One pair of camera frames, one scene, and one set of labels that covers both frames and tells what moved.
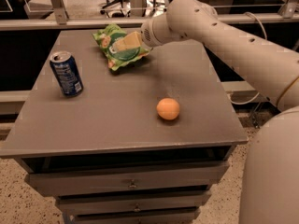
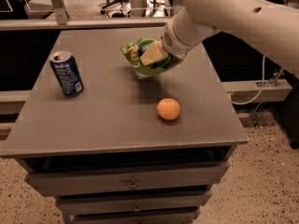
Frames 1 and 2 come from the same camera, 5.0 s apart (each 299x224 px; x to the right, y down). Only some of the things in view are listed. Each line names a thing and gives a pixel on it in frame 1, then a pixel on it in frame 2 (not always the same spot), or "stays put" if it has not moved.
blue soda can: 67,73 stays put
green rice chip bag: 116,60 -> 134,51
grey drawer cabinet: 106,154 stays put
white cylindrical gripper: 151,34 -> 173,44
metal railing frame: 58,19 stays put
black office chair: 114,7 stays put
